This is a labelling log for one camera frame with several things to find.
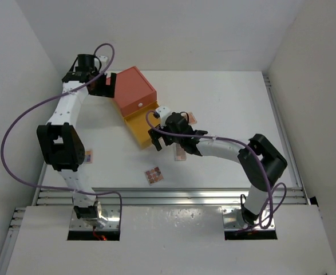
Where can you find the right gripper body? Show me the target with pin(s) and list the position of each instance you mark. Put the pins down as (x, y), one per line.
(179, 140)

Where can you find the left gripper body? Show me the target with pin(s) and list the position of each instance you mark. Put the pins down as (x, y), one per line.
(98, 86)

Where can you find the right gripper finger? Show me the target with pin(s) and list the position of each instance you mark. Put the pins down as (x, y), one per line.
(168, 140)
(155, 137)

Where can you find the small square brown eyeshadow palette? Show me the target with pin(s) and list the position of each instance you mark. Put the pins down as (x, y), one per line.
(190, 118)

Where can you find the long brown eyeshadow palette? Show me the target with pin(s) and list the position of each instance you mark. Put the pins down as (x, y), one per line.
(179, 153)

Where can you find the orange drawer cabinet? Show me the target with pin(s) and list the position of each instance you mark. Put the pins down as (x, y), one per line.
(131, 79)

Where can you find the yellow bottom drawer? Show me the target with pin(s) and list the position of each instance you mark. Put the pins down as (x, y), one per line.
(137, 124)

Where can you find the round-pan eyeshadow palette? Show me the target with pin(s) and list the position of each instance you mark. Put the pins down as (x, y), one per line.
(153, 175)

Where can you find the colourful eyeshadow palette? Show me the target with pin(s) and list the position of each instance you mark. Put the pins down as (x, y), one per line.
(88, 156)

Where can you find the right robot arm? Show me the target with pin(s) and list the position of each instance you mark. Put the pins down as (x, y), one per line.
(261, 162)

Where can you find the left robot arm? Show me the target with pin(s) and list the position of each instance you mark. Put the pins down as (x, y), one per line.
(60, 143)

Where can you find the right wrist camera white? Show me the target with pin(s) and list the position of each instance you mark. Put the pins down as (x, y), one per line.
(163, 112)

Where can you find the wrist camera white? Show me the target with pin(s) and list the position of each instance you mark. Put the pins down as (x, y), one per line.
(102, 60)
(163, 112)

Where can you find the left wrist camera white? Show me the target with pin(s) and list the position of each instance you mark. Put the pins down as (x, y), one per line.
(102, 60)

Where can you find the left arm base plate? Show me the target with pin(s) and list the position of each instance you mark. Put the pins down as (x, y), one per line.
(108, 222)

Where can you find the aluminium rail frame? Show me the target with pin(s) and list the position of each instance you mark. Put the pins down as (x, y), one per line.
(173, 197)

